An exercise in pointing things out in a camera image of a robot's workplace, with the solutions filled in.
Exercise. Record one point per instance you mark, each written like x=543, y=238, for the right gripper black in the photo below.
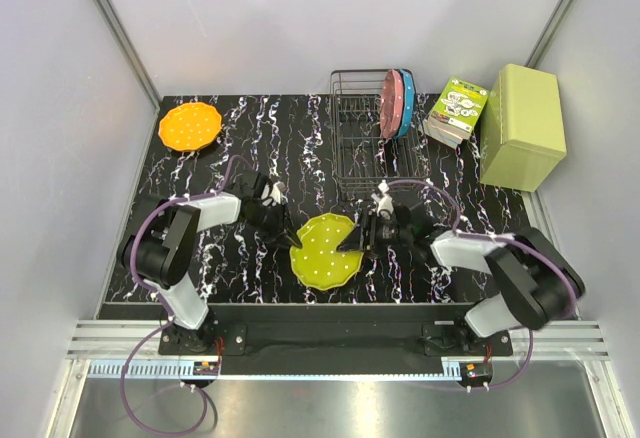
x=357, y=240

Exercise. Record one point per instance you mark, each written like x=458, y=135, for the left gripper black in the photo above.
x=272, y=218

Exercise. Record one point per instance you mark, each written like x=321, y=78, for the green dotted plate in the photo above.
x=318, y=264

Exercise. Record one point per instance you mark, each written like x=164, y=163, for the black wire dish rack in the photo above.
x=361, y=157

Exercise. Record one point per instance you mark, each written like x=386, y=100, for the orange dotted plate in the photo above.
x=190, y=127

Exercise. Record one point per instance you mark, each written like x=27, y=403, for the pink dotted plate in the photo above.
x=391, y=104

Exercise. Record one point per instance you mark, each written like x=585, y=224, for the blue dotted plate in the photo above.
x=408, y=102

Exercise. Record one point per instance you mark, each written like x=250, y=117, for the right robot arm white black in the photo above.
x=536, y=285

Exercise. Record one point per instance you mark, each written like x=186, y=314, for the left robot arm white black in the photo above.
x=159, y=243

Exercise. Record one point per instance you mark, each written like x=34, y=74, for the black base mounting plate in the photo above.
x=246, y=338

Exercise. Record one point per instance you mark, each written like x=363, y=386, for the green book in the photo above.
x=453, y=117

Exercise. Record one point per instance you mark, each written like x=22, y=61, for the light green box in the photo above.
x=521, y=131

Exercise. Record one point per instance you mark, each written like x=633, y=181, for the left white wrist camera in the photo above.
x=273, y=194

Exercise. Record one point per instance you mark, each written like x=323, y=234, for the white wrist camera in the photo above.
x=273, y=194
x=383, y=200

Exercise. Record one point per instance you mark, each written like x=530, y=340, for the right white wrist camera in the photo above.
x=383, y=200

